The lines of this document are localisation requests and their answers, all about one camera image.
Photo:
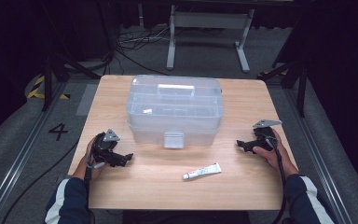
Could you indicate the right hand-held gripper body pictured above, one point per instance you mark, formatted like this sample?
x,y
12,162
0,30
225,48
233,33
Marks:
x,y
265,137

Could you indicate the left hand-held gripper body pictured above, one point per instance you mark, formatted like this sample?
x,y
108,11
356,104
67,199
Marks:
x,y
105,146

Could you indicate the white ointment tube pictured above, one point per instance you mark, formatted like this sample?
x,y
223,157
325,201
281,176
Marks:
x,y
203,171

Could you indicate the clear plastic storage box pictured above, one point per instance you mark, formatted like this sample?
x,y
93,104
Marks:
x,y
174,109

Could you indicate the person's right hand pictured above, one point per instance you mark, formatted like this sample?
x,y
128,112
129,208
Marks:
x,y
279,158

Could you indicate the person's left hand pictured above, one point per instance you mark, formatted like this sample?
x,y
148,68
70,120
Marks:
x,y
88,169

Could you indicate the black metal stand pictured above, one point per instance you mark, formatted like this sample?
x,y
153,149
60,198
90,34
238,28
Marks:
x,y
301,90
48,81

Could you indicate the yellow black floor tape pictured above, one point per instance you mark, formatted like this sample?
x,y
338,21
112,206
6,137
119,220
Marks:
x,y
37,91

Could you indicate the aluminium floor rail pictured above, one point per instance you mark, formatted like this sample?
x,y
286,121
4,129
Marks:
x,y
318,155
24,155

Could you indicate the grey metal desk frame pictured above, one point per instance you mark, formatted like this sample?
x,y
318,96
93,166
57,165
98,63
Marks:
x,y
209,20

